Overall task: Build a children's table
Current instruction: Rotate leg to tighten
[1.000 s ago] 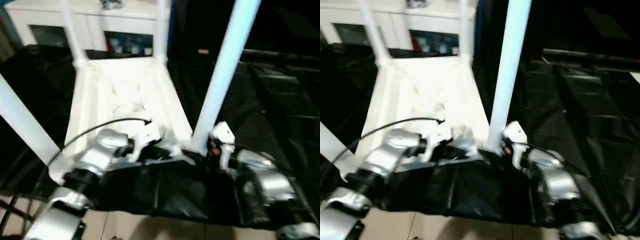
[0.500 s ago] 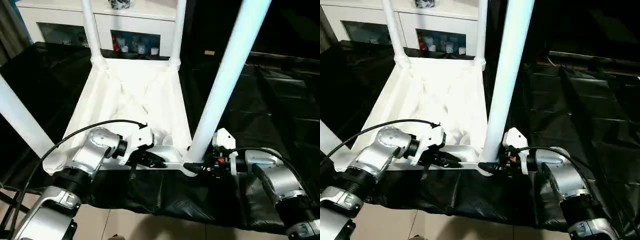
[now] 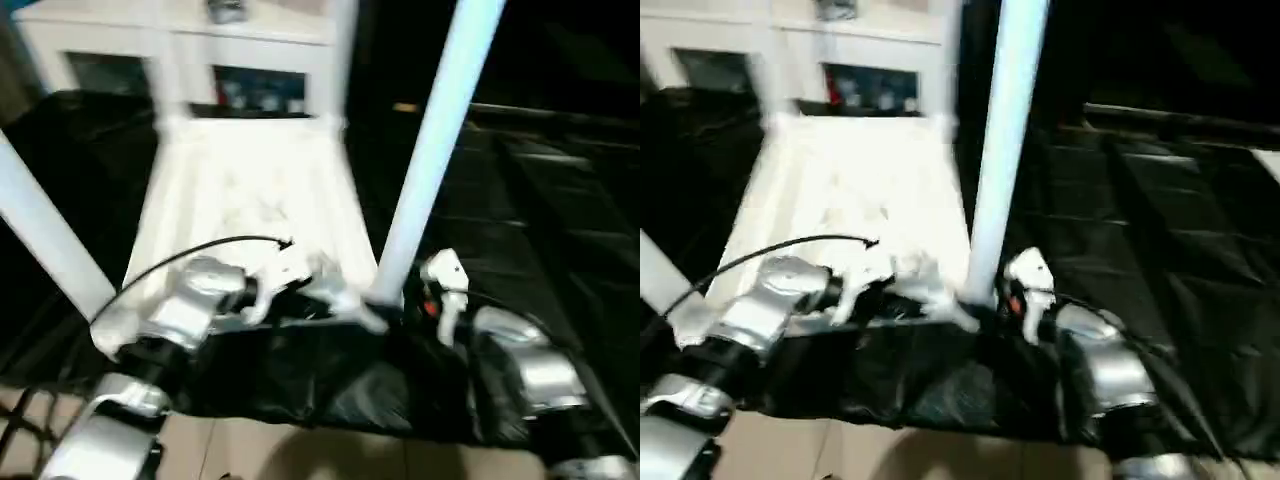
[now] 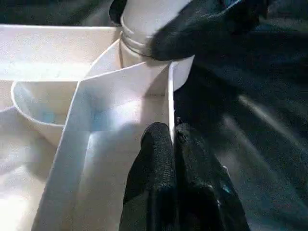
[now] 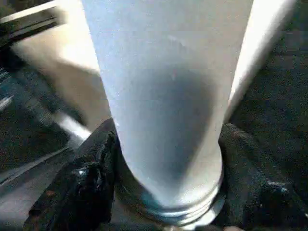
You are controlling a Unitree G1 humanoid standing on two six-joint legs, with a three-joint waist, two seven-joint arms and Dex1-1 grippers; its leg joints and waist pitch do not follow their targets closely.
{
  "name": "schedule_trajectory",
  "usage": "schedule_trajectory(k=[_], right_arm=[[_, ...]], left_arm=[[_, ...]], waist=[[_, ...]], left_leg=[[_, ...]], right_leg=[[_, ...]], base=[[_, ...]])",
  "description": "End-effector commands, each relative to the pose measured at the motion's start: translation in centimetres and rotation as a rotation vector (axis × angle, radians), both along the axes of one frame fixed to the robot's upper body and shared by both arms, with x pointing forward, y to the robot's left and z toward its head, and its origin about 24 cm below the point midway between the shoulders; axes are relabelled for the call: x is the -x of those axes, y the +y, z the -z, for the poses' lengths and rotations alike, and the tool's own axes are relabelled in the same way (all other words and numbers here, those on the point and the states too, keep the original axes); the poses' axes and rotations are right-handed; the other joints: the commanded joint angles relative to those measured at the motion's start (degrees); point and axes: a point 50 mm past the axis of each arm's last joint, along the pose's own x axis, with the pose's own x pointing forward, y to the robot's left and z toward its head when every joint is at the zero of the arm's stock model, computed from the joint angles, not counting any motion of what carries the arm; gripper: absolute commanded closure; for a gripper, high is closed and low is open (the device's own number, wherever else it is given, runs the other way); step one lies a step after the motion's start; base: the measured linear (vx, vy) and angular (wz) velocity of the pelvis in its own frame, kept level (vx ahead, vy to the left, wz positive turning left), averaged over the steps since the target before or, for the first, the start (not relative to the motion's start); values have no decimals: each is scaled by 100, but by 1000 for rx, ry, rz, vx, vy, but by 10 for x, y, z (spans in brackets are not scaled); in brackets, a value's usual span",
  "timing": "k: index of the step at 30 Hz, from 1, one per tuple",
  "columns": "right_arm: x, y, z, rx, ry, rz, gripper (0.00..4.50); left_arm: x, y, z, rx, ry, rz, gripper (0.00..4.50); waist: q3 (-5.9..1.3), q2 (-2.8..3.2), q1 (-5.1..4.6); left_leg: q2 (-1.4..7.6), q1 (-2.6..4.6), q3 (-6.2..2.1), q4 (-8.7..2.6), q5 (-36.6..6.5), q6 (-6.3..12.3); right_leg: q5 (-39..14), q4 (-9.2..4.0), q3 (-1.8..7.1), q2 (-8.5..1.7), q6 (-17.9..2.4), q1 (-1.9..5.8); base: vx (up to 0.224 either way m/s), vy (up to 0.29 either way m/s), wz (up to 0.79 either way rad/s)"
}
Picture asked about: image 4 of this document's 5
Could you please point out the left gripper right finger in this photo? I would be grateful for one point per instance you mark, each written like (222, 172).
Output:
(204, 192)

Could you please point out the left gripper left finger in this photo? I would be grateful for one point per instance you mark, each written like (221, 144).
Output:
(154, 180)

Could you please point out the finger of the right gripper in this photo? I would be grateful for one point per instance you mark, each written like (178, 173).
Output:
(204, 26)
(116, 10)

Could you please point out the white plastic table leg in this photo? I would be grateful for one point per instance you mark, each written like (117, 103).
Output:
(142, 19)

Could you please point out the white plastic table top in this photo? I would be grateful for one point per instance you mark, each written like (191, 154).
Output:
(36, 60)

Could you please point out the black table mat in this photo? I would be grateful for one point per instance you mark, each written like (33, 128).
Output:
(252, 120)

